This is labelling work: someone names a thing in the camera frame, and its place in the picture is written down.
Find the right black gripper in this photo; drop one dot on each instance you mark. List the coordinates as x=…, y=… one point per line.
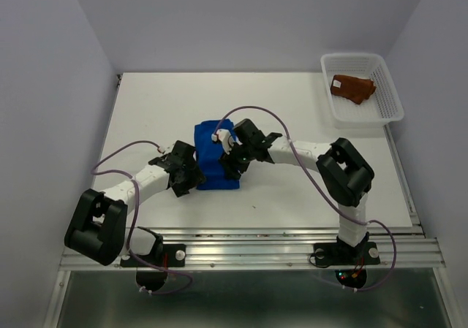
x=228, y=162

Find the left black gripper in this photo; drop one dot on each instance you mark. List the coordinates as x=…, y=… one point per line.
x=196, y=177

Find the blue towel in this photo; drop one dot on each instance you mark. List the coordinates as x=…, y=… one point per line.
x=208, y=154

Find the brown towel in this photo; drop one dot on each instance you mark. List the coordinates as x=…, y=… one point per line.
x=355, y=89

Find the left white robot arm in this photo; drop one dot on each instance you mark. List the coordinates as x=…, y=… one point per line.
x=97, y=229

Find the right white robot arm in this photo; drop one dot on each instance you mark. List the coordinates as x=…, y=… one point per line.
x=345, y=173

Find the white plastic basket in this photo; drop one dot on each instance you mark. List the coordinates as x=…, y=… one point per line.
x=382, y=108

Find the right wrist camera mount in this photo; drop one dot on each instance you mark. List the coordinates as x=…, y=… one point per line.
x=225, y=139

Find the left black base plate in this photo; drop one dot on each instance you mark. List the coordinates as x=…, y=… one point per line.
x=167, y=256

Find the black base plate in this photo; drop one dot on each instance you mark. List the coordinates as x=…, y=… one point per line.
x=167, y=256
x=341, y=254

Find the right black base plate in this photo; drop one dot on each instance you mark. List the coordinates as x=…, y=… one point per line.
x=341, y=254

